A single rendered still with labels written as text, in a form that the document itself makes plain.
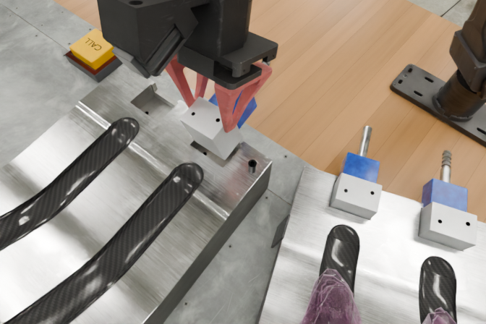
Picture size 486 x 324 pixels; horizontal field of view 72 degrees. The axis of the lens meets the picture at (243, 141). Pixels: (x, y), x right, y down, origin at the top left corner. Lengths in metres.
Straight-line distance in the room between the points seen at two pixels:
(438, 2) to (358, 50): 1.68
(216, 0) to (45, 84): 0.46
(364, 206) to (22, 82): 0.59
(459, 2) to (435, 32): 1.62
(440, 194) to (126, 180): 0.38
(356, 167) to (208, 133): 0.20
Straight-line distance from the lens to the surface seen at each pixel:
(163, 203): 0.41
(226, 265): 0.46
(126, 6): 0.24
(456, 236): 0.46
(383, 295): 0.43
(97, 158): 0.46
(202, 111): 0.38
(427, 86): 0.66
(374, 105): 0.61
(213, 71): 0.30
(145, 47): 0.25
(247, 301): 0.46
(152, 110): 0.50
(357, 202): 0.42
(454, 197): 0.49
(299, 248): 0.42
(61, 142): 0.49
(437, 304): 0.46
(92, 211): 0.43
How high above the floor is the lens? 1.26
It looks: 60 degrees down
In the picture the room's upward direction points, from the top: straight up
